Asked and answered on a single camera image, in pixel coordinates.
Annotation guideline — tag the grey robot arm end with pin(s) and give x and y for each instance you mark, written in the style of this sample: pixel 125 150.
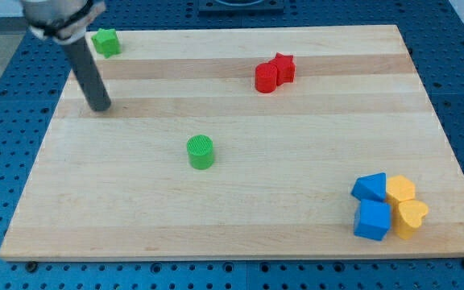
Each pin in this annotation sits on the grey robot arm end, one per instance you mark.
pixel 64 21

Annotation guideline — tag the red star block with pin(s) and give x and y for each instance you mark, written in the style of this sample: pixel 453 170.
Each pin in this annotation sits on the red star block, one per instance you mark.
pixel 286 68

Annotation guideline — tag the green star block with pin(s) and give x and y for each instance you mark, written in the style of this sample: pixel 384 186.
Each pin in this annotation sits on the green star block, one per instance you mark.
pixel 106 42

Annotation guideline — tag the green cylinder block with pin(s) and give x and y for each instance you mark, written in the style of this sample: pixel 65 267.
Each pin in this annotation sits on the green cylinder block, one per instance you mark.
pixel 200 152

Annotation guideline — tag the wooden board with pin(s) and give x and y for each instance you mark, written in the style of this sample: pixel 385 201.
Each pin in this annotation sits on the wooden board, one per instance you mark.
pixel 118 186

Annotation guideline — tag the red cylinder block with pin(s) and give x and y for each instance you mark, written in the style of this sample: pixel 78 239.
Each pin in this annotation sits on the red cylinder block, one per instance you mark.
pixel 266 78

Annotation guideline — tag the blue triangle block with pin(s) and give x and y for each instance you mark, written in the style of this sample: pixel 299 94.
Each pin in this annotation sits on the blue triangle block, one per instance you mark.
pixel 372 187

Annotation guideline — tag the blue cube block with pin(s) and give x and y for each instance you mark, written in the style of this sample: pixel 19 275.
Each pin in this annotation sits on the blue cube block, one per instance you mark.
pixel 372 220

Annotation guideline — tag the yellow pentagon block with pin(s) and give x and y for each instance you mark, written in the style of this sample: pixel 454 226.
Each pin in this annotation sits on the yellow pentagon block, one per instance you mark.
pixel 399 189

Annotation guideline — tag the yellow heart block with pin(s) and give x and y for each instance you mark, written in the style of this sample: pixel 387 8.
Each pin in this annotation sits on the yellow heart block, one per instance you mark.
pixel 408 218

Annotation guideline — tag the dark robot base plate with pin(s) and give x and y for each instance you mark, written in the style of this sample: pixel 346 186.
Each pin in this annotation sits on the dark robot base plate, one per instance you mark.
pixel 239 6

